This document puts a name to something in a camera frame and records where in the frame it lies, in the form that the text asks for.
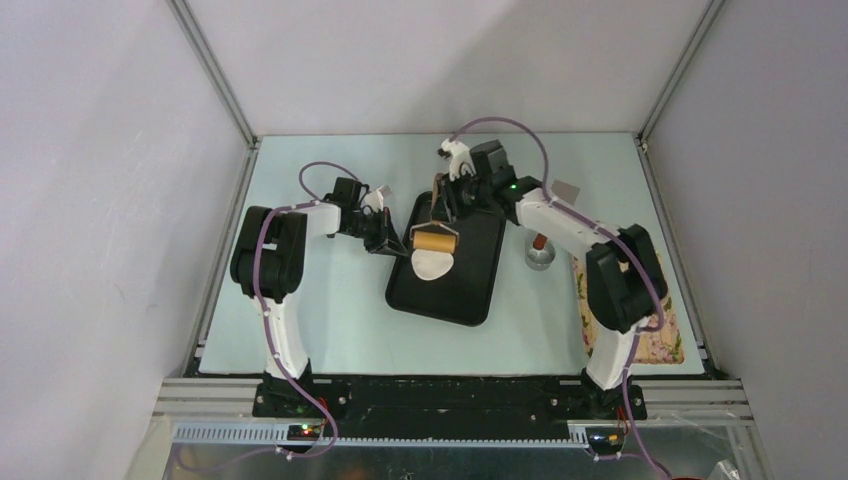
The black baking tray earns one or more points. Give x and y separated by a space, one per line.
463 295

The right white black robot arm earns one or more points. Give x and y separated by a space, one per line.
624 280

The aluminium frame with cable duct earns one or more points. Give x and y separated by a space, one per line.
695 427

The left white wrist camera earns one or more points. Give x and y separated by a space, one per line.
379 198

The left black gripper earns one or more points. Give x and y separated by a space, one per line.
385 236

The metal spatula with red handle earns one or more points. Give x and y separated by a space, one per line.
563 193

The white dough ball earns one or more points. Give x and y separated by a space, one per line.
430 265

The small round metal cup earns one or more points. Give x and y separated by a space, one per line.
539 254

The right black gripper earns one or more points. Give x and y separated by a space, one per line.
449 189

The wooden dough roller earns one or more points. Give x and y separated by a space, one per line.
434 235

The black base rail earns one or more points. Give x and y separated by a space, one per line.
453 408

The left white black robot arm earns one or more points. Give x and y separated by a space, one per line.
268 264

